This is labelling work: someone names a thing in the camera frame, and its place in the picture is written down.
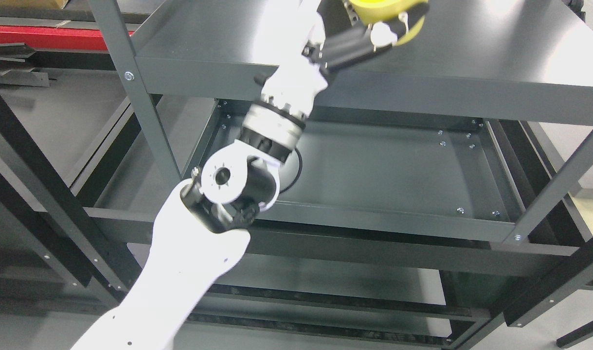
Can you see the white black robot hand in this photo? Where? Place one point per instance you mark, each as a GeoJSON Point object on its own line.
{"type": "Point", "coordinates": [312, 60]}

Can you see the yellow plastic cup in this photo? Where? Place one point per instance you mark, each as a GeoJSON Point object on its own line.
{"type": "Point", "coordinates": [391, 22]}

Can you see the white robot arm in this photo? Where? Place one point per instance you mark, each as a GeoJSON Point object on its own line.
{"type": "Point", "coordinates": [200, 233]}

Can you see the grey metal shelf unit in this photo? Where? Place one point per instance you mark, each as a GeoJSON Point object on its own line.
{"type": "Point", "coordinates": [454, 153]}

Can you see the black metal shelf rack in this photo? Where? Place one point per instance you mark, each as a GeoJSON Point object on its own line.
{"type": "Point", "coordinates": [66, 124]}

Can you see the red metal beam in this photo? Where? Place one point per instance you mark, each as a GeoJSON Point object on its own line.
{"type": "Point", "coordinates": [54, 38]}

